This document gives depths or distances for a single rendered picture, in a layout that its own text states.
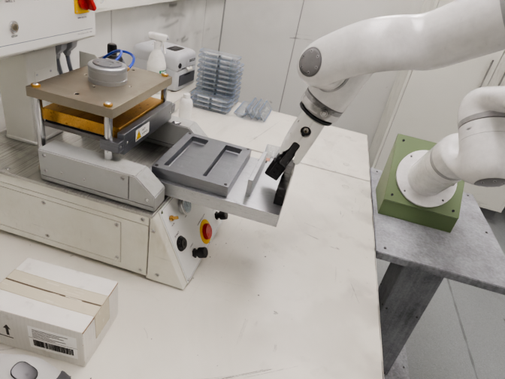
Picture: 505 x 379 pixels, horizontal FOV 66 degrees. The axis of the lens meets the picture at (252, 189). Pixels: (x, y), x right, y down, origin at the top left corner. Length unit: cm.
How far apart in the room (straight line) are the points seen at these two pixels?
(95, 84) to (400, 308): 126
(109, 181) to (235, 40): 267
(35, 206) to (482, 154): 97
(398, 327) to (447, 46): 121
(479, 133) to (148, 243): 76
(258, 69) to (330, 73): 272
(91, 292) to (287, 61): 278
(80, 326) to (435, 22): 72
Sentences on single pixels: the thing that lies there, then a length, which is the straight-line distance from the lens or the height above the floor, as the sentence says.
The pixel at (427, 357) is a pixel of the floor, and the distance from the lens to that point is 207.
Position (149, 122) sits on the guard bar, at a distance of 89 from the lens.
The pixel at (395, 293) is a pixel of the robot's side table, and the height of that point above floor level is 45.
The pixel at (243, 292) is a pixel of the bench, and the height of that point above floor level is 75.
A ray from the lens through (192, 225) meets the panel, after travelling 93.
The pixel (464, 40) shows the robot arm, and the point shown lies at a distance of 66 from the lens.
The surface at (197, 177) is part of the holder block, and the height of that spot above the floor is 99.
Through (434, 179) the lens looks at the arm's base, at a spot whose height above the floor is 95.
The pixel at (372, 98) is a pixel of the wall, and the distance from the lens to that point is 334.
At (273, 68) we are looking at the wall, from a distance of 333.
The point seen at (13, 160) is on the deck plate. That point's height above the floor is 93.
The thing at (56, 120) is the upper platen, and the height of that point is 104.
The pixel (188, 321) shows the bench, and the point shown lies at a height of 75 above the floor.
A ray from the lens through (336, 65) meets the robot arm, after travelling 65.
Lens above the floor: 140
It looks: 31 degrees down
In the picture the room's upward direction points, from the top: 12 degrees clockwise
